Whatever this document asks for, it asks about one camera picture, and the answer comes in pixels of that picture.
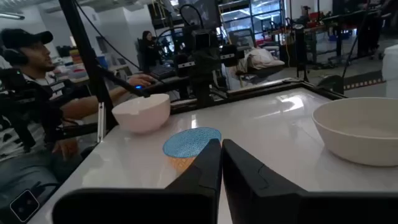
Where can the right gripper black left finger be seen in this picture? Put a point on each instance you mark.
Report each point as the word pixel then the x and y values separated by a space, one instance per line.
pixel 192 202

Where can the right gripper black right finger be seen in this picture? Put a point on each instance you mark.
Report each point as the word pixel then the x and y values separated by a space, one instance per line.
pixel 267 202

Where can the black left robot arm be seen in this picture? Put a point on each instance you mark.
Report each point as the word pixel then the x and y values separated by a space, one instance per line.
pixel 202 84

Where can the black keyboard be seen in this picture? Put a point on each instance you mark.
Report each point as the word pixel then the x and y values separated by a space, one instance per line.
pixel 162 72

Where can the chair with white cloth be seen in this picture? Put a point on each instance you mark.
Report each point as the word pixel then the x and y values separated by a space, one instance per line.
pixel 255 56

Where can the person seated in background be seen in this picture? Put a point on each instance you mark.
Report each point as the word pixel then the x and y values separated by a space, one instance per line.
pixel 150 49

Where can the blue and orange bowl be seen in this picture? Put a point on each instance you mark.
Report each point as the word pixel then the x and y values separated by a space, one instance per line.
pixel 188 143

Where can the computer mouse with blue light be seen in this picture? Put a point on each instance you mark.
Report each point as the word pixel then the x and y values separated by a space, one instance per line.
pixel 142 86

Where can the pink bowl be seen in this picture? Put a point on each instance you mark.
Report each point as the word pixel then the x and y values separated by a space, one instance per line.
pixel 141 115

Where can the large beige bowl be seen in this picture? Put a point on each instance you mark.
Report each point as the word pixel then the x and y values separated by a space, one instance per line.
pixel 357 130

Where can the black square device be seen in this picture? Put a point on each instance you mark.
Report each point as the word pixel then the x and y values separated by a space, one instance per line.
pixel 24 206

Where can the person with cap and headphones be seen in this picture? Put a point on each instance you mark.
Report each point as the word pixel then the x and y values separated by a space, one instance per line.
pixel 28 93

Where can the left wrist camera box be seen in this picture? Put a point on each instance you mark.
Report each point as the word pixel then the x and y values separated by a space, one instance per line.
pixel 202 40

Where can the black table frame rail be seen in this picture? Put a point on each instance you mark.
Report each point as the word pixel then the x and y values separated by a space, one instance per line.
pixel 255 90

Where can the black rig frame post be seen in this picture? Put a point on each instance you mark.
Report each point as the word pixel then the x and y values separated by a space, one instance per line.
pixel 90 65

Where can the white bracket on post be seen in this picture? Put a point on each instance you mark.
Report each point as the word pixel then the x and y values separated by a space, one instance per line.
pixel 101 123

